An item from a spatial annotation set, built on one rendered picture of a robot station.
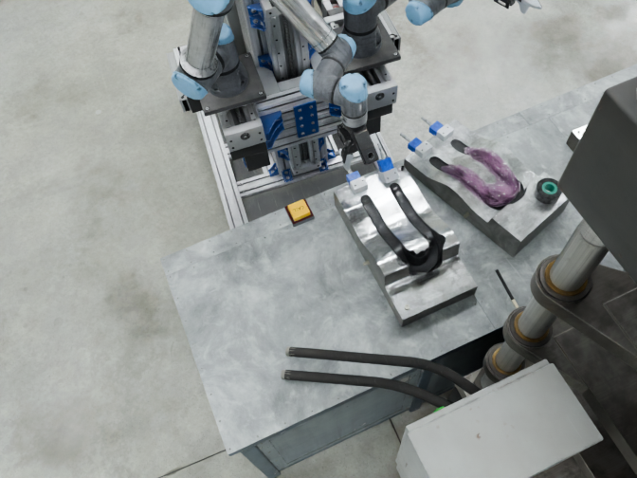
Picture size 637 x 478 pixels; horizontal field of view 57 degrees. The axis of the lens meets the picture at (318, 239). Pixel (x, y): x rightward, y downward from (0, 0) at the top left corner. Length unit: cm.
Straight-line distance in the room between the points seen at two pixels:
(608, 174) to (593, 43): 316
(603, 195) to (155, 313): 235
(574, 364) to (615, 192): 62
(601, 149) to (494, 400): 51
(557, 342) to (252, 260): 103
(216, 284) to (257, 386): 37
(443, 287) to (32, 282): 211
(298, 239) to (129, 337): 118
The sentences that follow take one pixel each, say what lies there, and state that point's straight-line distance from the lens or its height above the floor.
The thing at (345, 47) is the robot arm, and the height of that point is 134.
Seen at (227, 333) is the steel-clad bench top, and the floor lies 80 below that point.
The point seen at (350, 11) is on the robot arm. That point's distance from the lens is 206.
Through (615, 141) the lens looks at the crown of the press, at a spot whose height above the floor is 196.
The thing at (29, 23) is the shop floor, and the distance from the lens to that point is 452.
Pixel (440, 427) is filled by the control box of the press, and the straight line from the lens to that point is 109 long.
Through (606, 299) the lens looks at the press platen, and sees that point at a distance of 117.
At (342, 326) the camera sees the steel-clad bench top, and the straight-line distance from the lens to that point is 185.
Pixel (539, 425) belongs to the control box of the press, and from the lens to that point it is 113.
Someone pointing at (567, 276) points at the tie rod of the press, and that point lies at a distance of 109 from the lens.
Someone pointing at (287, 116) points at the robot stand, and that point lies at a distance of 223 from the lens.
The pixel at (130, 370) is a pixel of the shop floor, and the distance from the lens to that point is 284.
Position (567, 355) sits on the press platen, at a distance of 138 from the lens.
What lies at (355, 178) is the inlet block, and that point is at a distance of 199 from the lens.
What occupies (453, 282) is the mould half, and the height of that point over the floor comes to 86.
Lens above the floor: 253
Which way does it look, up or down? 61 degrees down
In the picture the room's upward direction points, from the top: 8 degrees counter-clockwise
